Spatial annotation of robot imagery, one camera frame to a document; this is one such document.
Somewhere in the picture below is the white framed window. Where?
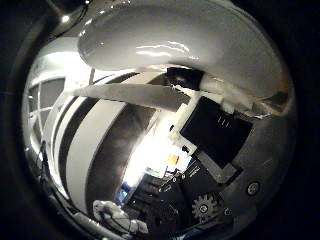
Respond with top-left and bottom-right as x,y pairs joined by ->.
23,75 -> 68,151

